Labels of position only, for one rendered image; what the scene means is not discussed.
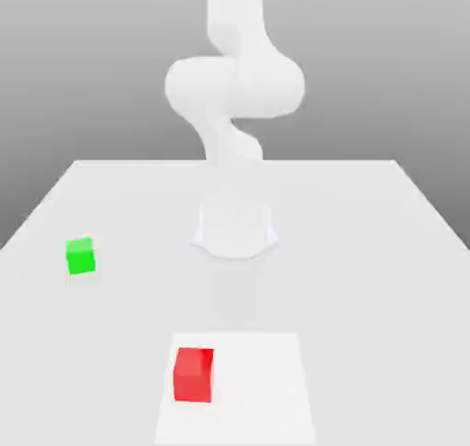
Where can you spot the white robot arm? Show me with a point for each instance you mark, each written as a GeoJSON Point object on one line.
{"type": "Point", "coordinates": [235, 86]}

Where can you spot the small green cube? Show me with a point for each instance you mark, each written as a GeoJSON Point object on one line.
{"type": "Point", "coordinates": [80, 257]}

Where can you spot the small red cube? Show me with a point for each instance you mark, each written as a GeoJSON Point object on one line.
{"type": "Point", "coordinates": [192, 376]}

